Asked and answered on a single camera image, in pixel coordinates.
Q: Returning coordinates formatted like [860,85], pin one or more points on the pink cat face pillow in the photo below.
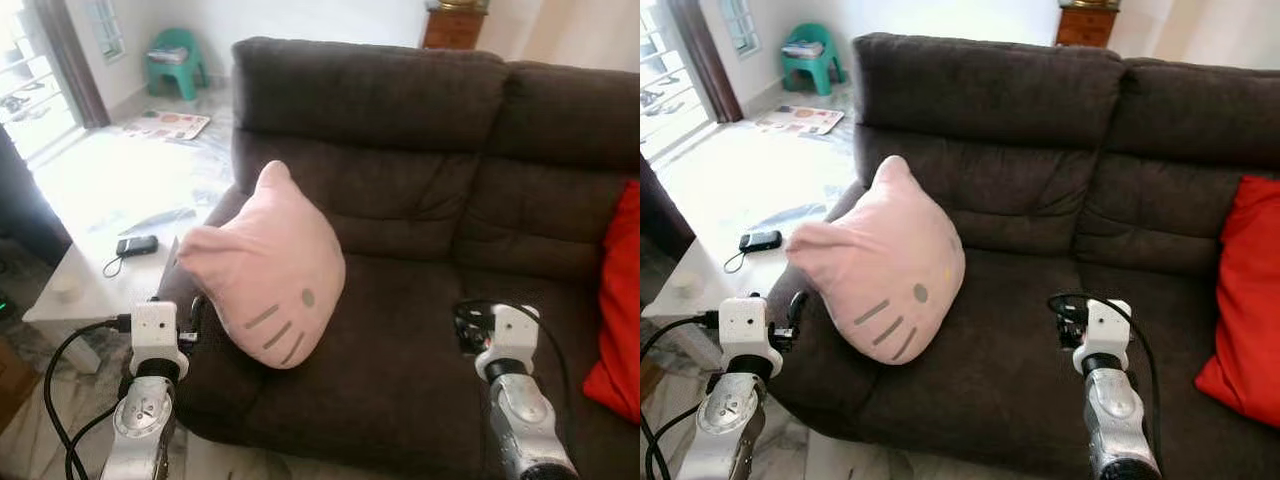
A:
[270,270]
[880,265]

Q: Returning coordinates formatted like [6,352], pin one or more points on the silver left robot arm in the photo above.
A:
[140,430]
[725,425]

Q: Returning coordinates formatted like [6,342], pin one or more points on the red pillow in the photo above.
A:
[620,310]
[1245,300]

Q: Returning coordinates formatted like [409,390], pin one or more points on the teal plastic chair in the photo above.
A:
[812,62]
[175,65]

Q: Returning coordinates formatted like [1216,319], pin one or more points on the dark brown fabric sofa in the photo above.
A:
[450,300]
[1050,300]

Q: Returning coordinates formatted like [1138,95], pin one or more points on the white side table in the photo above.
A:
[90,300]
[700,290]

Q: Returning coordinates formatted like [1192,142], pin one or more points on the dark furniture piece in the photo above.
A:
[662,215]
[30,200]

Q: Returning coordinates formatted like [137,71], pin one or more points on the colourful printed floor mat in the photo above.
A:
[800,120]
[165,125]

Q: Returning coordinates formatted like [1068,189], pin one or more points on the brown curtain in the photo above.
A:
[705,60]
[75,60]

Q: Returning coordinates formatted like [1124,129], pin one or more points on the brown wooden cabinet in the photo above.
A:
[455,28]
[1087,25]

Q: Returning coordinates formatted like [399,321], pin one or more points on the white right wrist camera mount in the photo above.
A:
[1105,335]
[512,340]

